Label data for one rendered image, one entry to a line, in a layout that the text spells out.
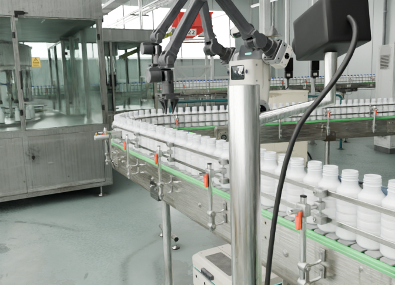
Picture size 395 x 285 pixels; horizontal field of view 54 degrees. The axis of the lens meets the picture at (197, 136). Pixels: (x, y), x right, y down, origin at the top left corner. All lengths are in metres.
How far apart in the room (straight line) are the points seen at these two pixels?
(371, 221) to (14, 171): 4.16
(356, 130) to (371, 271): 2.92
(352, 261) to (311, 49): 0.65
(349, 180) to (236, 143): 0.60
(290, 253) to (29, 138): 3.87
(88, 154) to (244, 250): 4.41
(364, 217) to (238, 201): 0.57
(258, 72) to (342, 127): 1.62
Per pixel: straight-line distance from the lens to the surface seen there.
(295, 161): 1.09
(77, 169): 4.80
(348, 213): 0.99
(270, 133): 3.43
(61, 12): 4.75
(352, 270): 0.99
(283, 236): 1.14
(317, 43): 0.41
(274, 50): 2.15
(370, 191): 0.94
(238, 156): 0.41
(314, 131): 3.60
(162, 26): 2.33
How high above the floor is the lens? 1.39
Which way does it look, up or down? 8 degrees down
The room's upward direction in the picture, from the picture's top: 2 degrees counter-clockwise
